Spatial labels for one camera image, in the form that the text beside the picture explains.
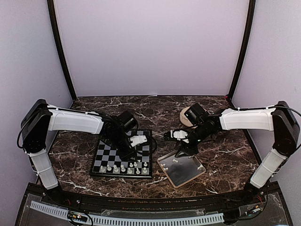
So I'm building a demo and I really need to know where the left black frame post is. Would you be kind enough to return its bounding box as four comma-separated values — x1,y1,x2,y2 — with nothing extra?
47,0,77,101

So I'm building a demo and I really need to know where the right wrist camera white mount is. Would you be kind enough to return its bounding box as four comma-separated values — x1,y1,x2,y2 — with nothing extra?
163,130,189,143

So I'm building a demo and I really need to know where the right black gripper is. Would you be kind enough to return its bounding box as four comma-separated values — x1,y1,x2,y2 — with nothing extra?
174,122,213,158

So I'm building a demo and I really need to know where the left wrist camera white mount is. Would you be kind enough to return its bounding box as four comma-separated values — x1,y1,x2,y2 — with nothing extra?
129,135,148,147

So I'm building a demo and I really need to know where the white king chess piece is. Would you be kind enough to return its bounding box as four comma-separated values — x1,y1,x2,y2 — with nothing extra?
113,165,119,172

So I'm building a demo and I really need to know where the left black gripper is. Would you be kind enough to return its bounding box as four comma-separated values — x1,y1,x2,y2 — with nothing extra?
107,132,138,163

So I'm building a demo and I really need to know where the right black frame post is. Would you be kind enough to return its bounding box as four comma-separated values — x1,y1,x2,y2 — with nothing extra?
227,0,256,103

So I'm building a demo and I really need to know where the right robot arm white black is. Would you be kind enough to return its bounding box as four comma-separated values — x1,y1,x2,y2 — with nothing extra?
170,101,301,204

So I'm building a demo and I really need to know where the grey slotted cable duct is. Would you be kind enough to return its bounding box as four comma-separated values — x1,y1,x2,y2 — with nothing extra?
30,201,224,226

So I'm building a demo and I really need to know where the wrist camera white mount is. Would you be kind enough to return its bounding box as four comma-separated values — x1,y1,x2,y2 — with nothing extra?
129,135,148,147
163,130,189,143

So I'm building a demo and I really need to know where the black front rail base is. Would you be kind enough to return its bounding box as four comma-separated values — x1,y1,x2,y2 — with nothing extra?
16,182,293,226

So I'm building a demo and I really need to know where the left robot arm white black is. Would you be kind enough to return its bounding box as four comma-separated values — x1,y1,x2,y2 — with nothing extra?
17,99,147,205

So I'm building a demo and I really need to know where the black frame post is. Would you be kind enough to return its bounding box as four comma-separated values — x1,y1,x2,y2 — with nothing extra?
47,0,77,101
227,0,256,103

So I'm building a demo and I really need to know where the black grey chessboard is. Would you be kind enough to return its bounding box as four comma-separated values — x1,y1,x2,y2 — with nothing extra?
89,129,154,179

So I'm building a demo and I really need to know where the white queen chess piece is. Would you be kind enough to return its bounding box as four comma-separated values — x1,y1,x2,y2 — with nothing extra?
120,165,126,172

